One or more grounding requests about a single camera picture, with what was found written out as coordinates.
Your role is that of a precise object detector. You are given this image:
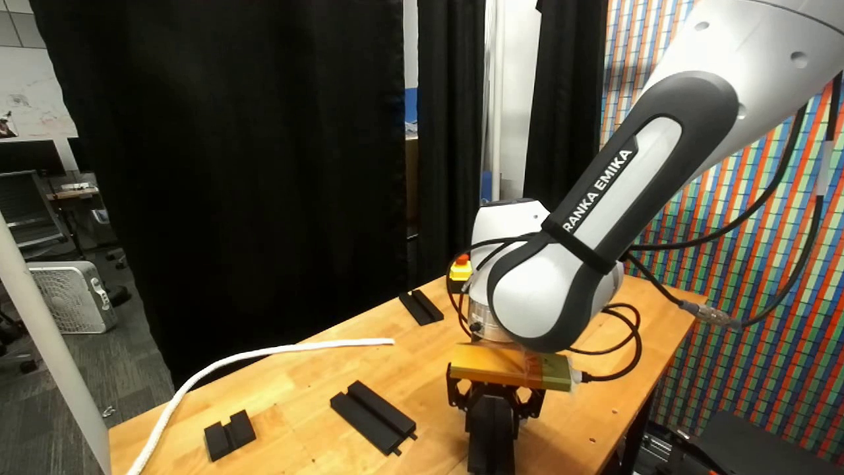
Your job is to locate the amber wrist camera bar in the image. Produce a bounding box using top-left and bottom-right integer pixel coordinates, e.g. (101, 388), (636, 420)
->
(452, 343), (581, 395)

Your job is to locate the white frame post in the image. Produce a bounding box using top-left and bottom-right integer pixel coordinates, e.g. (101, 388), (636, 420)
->
(0, 214), (113, 475)

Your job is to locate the wide black curtain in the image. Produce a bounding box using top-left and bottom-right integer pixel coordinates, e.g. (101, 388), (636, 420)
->
(26, 0), (410, 388)

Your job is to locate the narrow black curtain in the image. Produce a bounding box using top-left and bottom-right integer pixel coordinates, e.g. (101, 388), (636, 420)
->
(414, 0), (489, 285)
(519, 0), (612, 214)

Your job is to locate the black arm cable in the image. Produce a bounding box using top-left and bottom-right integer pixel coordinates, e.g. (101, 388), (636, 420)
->
(625, 100), (812, 257)

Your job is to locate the black cable with connector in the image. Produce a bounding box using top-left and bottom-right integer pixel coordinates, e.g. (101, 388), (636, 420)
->
(564, 73), (844, 388)

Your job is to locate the grey equipment box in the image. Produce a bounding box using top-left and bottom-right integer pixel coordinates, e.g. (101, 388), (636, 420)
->
(24, 256), (123, 336)

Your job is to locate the short black track pad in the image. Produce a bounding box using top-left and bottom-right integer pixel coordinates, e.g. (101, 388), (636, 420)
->
(202, 409), (260, 464)

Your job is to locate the black case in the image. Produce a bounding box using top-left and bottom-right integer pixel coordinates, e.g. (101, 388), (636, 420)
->
(629, 409), (844, 475)

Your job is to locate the white vertical pole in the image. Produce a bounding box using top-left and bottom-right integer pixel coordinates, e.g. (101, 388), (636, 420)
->
(483, 0), (543, 211)

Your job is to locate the colourful checkered backdrop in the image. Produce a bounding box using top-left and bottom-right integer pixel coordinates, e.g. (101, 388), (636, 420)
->
(593, 0), (844, 470)

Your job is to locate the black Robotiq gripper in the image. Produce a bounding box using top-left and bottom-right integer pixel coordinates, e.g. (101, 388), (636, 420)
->
(443, 362), (548, 422)

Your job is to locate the white plastic tube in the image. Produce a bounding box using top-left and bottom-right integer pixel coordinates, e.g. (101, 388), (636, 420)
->
(124, 334), (398, 475)

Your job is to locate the white desk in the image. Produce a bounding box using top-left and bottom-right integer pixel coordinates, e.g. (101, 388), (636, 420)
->
(0, 45), (86, 174)

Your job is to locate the yellow emergency stop button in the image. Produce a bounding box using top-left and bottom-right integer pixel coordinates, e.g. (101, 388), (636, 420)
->
(446, 251), (479, 286)

